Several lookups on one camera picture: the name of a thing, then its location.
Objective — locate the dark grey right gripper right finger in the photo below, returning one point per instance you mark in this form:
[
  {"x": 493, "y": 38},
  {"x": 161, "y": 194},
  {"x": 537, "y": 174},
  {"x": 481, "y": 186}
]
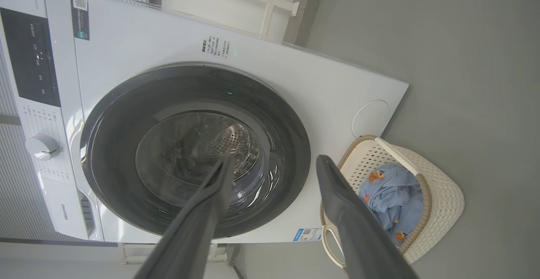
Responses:
[{"x": 358, "y": 237}]

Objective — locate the cream perforated laundry basket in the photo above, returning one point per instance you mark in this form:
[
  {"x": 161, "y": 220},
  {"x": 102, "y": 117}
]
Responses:
[{"x": 443, "y": 194}]

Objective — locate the white metal rack frame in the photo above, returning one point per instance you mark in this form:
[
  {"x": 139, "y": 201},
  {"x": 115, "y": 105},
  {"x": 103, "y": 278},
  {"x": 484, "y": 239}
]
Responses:
[{"x": 267, "y": 17}]

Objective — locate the stainless steel washing machine drum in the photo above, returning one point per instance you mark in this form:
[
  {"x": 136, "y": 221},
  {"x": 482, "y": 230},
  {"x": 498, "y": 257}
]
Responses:
[{"x": 236, "y": 142}]

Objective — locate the round glass washer door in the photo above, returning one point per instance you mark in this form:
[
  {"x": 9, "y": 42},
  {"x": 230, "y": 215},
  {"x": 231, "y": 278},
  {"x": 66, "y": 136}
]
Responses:
[{"x": 118, "y": 114}]

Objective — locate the dark QR code sticker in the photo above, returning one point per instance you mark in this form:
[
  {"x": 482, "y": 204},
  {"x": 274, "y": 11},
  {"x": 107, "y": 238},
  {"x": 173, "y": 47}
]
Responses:
[{"x": 80, "y": 17}]

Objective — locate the white washing machine dial knob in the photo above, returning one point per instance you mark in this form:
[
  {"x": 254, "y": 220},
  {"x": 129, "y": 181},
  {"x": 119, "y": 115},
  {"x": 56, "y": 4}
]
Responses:
[{"x": 42, "y": 147}]

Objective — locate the white front-load washing machine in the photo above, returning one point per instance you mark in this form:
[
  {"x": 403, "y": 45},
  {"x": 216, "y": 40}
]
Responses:
[{"x": 147, "y": 38}]

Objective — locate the blue patterned garment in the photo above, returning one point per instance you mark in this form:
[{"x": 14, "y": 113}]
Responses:
[{"x": 392, "y": 190}]

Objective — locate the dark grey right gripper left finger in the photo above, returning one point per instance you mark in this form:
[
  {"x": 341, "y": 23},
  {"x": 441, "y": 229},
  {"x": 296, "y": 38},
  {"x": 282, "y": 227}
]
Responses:
[{"x": 190, "y": 237}]

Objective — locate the blue white energy label sticker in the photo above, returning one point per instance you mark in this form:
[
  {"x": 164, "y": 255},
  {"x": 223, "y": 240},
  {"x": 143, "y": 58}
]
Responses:
[{"x": 307, "y": 234}]

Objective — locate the round white filter cover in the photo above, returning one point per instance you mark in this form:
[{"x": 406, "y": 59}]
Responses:
[{"x": 371, "y": 118}]

